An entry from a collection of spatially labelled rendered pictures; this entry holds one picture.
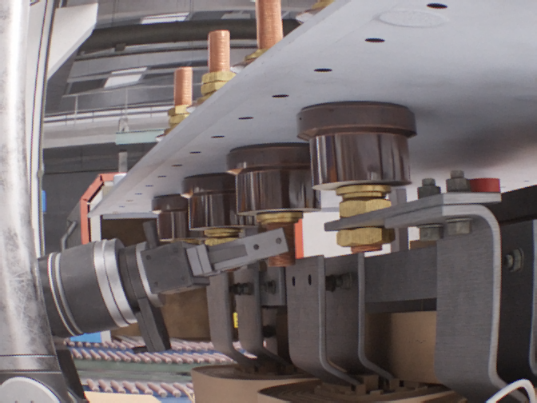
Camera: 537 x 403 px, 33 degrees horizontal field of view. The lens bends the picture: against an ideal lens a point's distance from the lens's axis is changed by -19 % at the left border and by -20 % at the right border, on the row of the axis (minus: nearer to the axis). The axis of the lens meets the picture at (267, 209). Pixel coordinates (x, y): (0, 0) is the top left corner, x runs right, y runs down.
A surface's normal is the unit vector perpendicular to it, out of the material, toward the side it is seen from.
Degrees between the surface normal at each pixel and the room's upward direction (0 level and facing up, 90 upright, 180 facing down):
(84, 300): 104
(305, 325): 90
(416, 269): 90
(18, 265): 82
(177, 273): 90
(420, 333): 90
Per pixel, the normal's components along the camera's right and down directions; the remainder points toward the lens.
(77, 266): -0.21, -0.55
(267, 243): -0.09, -0.07
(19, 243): 0.69, -0.24
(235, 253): 0.40, -0.19
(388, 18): 0.05, 1.00
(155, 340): 0.01, 0.31
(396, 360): -0.96, 0.03
